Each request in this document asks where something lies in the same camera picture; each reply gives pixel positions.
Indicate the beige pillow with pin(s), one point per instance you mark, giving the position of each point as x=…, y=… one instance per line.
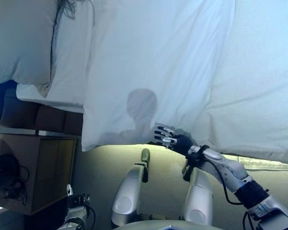
x=19, y=43

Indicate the grey robot torso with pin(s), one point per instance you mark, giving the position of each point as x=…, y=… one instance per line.
x=158, y=226

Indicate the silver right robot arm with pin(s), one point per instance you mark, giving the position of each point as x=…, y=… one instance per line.
x=230, y=167

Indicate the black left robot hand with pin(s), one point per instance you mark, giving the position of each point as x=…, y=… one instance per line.
x=76, y=200

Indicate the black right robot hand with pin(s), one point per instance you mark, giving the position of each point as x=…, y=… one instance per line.
x=182, y=142

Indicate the white duvet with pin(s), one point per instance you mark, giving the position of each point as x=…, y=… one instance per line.
x=158, y=60

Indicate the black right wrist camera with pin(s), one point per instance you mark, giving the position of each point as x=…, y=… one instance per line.
x=193, y=159

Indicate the silver right robot leg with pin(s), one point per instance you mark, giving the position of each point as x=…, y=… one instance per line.
x=199, y=196

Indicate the brown upholstered bed frame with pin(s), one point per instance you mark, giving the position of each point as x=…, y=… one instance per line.
x=50, y=119

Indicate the wooden nightstand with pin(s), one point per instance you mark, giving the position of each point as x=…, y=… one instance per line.
x=52, y=167

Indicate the black box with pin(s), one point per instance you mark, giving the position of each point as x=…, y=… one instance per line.
x=43, y=222

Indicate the grey knitted fringed cushion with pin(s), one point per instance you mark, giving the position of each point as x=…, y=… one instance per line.
x=67, y=9

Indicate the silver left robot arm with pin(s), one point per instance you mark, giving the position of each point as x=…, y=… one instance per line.
x=73, y=215

